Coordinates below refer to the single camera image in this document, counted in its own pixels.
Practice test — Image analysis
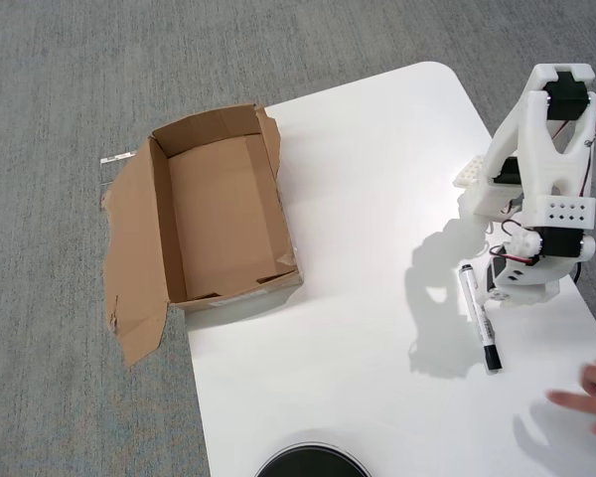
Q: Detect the black round disc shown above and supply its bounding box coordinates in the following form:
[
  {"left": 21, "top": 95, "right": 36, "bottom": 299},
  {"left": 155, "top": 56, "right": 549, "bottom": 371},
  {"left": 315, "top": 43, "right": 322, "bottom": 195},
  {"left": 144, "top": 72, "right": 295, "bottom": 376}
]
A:
[{"left": 254, "top": 440, "right": 373, "bottom": 477}]

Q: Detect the white marker pen black cap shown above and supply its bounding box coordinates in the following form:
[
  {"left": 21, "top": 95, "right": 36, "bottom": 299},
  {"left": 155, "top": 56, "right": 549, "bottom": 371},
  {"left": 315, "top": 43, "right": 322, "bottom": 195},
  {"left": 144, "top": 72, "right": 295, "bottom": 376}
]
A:
[{"left": 458, "top": 264, "right": 504, "bottom": 375}]

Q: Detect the open brown cardboard box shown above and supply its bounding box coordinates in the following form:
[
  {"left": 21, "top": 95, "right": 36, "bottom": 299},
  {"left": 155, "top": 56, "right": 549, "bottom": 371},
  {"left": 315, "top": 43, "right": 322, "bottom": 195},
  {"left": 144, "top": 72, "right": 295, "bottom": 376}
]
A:
[{"left": 100, "top": 102, "right": 306, "bottom": 368}]

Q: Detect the white gripper with hole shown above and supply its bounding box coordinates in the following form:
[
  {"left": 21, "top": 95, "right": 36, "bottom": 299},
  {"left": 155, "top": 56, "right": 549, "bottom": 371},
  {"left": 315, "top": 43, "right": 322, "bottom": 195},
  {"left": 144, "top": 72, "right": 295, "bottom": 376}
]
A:
[{"left": 484, "top": 255, "right": 516, "bottom": 308}]

